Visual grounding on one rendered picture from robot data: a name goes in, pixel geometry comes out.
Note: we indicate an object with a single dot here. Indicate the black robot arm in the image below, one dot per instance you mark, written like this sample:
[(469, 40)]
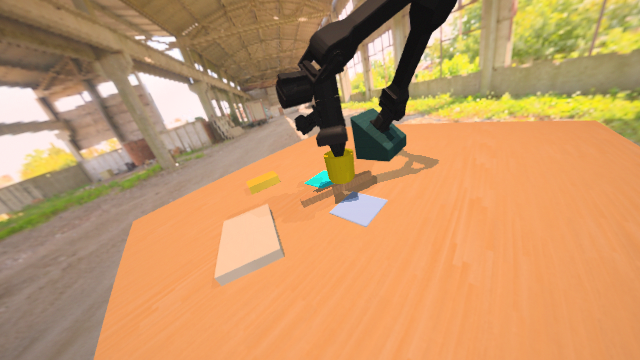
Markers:
[(334, 45)]

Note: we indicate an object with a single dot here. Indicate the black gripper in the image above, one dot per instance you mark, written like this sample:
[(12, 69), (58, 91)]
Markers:
[(333, 132)]

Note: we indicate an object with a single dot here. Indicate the small yellow block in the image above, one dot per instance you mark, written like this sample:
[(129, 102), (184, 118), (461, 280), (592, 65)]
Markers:
[(262, 182)]

